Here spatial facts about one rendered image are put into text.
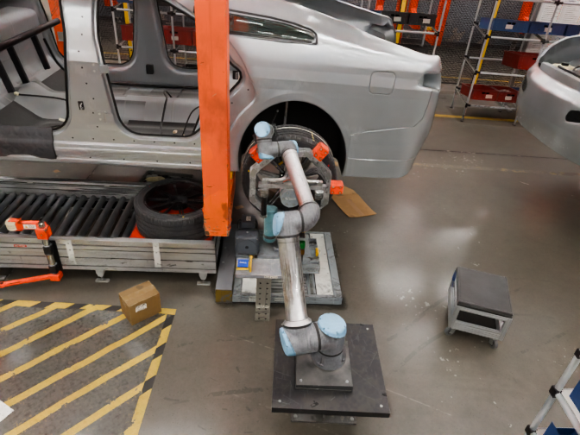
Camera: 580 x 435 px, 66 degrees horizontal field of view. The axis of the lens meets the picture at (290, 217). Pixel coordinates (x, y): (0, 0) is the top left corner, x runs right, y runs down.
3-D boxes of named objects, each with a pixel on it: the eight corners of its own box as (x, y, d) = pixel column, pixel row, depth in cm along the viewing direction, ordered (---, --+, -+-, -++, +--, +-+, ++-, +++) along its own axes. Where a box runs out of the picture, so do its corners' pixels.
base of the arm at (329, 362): (349, 368, 239) (351, 356, 234) (314, 372, 237) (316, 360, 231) (341, 340, 255) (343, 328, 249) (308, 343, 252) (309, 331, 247)
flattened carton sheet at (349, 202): (351, 187, 479) (351, 184, 477) (376, 214, 437) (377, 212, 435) (325, 190, 469) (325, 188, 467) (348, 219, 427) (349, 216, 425)
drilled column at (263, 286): (269, 311, 319) (272, 265, 296) (269, 321, 311) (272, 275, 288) (255, 310, 318) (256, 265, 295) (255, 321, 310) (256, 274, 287)
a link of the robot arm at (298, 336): (319, 356, 226) (304, 210, 222) (286, 362, 223) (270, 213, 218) (312, 346, 241) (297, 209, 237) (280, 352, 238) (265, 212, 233)
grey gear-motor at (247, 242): (259, 240, 376) (261, 204, 357) (258, 273, 341) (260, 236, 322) (237, 239, 375) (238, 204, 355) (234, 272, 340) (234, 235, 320)
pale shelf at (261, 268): (300, 262, 300) (301, 259, 299) (302, 280, 286) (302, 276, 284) (236, 261, 297) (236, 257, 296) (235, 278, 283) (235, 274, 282)
